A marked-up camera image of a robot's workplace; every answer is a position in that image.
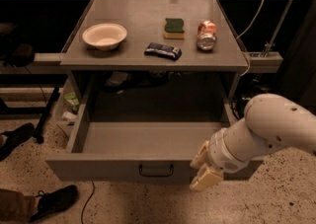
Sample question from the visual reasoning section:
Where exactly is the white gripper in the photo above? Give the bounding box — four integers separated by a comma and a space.
190, 128, 249, 191

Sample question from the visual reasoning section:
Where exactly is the grey top drawer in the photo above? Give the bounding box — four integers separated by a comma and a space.
44, 103, 265, 185

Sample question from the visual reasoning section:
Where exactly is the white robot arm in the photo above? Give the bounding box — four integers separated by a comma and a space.
190, 94, 316, 191

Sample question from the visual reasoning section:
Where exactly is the blue snack packet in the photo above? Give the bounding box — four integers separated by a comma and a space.
144, 42, 182, 61

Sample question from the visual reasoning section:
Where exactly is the crushed red soda can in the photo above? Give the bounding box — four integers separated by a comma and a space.
197, 21, 217, 51

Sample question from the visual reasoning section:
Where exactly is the green yellow sponge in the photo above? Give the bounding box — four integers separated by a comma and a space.
163, 18, 185, 39

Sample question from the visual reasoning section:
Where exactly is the black right shoe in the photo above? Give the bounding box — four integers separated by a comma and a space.
30, 185, 79, 222

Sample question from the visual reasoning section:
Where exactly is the black shoe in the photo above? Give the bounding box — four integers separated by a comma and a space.
0, 123, 35, 161
30, 185, 79, 222

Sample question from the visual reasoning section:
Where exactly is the metal slanted rod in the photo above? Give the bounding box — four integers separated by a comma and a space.
260, 0, 293, 58

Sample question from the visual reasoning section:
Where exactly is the black tripod leg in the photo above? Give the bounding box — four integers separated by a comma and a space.
33, 87, 59, 144

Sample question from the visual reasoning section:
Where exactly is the brown trouser leg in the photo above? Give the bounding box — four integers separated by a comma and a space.
0, 189, 36, 222

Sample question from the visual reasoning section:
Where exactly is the black left shoe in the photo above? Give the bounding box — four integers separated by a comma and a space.
0, 123, 35, 161

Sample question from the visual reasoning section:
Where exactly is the black drawer handle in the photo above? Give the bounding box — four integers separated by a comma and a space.
138, 165, 174, 178

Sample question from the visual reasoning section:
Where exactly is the black floor cable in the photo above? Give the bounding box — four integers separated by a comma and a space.
80, 181, 97, 224

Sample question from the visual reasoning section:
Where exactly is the white power cable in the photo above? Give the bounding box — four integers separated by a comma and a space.
235, 0, 267, 78

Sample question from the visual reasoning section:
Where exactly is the grey cabinet frame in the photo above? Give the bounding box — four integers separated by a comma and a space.
61, 0, 247, 114

